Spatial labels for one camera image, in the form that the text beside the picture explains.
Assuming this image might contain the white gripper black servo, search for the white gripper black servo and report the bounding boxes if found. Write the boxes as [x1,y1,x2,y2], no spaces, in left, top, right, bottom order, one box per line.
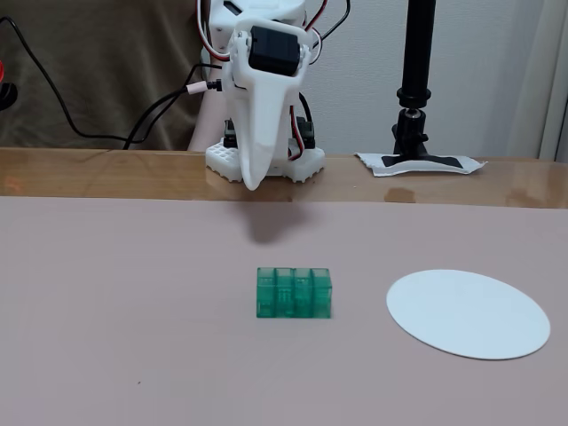
[224,19,314,193]

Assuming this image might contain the teal transparent lego brick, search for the teal transparent lego brick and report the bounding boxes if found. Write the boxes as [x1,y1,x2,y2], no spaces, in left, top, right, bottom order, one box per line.
[256,266,334,320]

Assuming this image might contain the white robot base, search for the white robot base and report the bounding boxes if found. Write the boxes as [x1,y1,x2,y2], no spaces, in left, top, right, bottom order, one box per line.
[204,137,327,185]

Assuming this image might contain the white paper circle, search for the white paper circle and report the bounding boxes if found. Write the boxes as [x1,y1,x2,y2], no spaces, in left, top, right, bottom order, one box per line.
[385,268,552,361]

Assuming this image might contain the olive green shirt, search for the olive green shirt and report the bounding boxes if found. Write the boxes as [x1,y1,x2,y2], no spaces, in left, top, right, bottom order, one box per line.
[0,0,206,151]

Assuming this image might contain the pink table mat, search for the pink table mat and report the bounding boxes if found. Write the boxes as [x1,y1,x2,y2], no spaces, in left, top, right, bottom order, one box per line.
[0,194,568,426]

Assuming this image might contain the white paper sheet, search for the white paper sheet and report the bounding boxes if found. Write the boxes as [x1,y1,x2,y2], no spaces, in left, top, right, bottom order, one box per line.
[353,151,490,178]

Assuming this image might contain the red black clamp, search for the red black clamp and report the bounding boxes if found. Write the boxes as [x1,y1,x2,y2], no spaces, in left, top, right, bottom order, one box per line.
[0,59,20,113]

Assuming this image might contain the white curtain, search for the white curtain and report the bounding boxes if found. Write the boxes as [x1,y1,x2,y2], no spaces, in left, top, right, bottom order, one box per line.
[517,0,568,162]

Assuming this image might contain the red white black servo cable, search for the red white black servo cable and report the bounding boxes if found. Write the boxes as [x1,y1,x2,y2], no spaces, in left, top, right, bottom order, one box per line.
[288,93,312,162]
[305,0,351,59]
[196,0,233,64]

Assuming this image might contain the black cable with pink plug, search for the black cable with pink plug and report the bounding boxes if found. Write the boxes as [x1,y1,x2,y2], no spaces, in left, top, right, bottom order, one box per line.
[122,78,224,150]

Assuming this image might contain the black camera stand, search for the black camera stand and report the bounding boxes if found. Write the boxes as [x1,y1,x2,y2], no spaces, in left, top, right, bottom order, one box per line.
[382,0,465,172]

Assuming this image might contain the thin black power cable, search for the thin black power cable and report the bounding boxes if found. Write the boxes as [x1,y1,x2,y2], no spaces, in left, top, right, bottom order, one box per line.
[0,15,224,146]

